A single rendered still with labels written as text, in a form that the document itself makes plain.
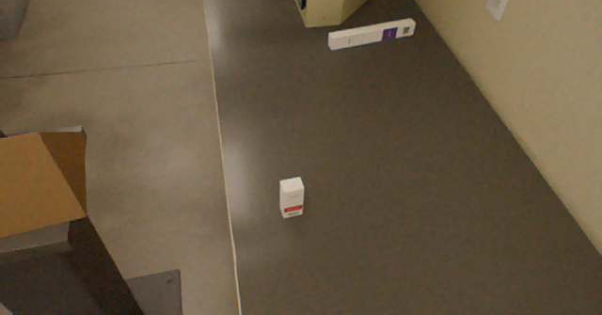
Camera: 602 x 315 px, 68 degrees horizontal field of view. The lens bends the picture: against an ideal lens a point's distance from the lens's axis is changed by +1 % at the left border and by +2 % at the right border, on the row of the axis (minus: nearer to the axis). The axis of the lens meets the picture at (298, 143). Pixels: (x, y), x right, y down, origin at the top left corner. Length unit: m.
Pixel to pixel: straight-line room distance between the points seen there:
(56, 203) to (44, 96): 1.96
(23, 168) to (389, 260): 0.67
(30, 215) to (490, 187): 0.93
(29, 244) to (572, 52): 1.13
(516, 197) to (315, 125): 0.47
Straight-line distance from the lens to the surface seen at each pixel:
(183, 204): 2.12
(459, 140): 1.13
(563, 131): 1.12
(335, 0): 1.39
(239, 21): 1.45
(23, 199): 0.94
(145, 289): 1.93
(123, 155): 2.39
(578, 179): 1.11
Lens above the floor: 1.71
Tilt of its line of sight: 47 degrees down
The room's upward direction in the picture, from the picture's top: 3 degrees clockwise
